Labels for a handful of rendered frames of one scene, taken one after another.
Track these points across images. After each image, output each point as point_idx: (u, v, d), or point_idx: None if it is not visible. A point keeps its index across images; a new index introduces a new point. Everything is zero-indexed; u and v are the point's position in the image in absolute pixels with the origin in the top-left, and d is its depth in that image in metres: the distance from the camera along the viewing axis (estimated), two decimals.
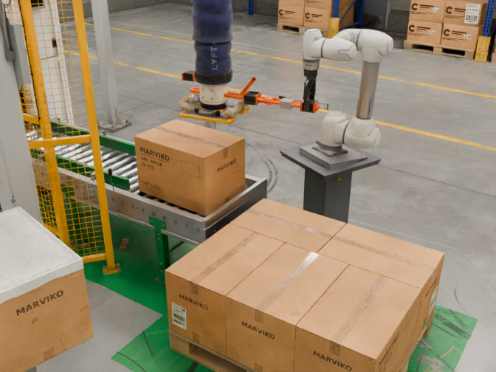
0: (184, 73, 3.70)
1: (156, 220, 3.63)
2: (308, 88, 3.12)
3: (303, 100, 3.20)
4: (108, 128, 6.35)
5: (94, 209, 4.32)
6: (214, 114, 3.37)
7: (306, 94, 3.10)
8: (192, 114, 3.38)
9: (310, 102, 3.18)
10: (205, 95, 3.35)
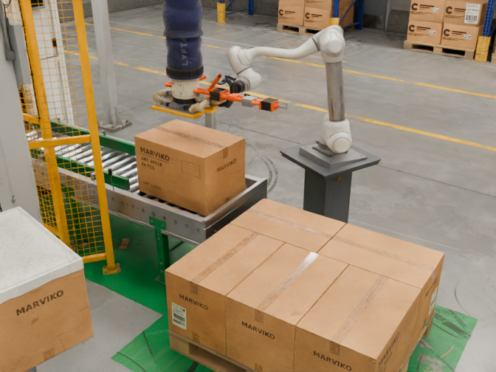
0: None
1: (156, 220, 3.63)
2: None
3: (263, 99, 3.24)
4: (108, 128, 6.35)
5: (94, 209, 4.32)
6: (183, 108, 3.48)
7: (228, 105, 3.51)
8: (162, 107, 3.51)
9: (269, 100, 3.21)
10: (175, 89, 3.46)
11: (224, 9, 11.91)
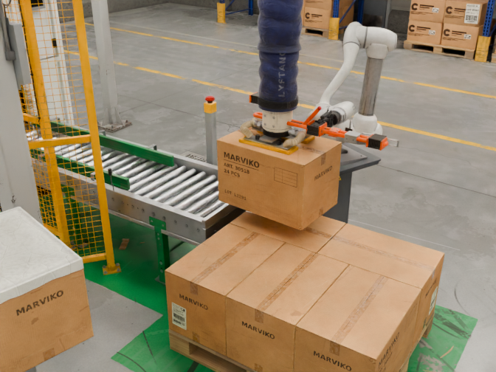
0: (251, 95, 3.55)
1: (156, 220, 3.63)
2: None
3: (370, 135, 2.93)
4: (108, 128, 6.35)
5: (94, 209, 4.32)
6: (275, 142, 3.19)
7: None
8: (252, 140, 3.22)
9: (378, 137, 2.91)
10: (267, 122, 3.17)
11: (224, 9, 11.91)
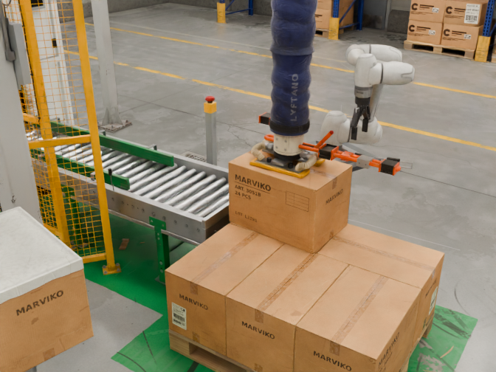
0: (260, 116, 3.56)
1: (156, 220, 3.63)
2: (358, 116, 2.89)
3: (383, 160, 2.96)
4: (108, 128, 6.35)
5: (94, 209, 4.32)
6: (286, 165, 3.21)
7: (354, 122, 2.87)
8: (263, 163, 3.24)
9: (390, 162, 2.93)
10: (279, 145, 3.18)
11: (224, 9, 11.91)
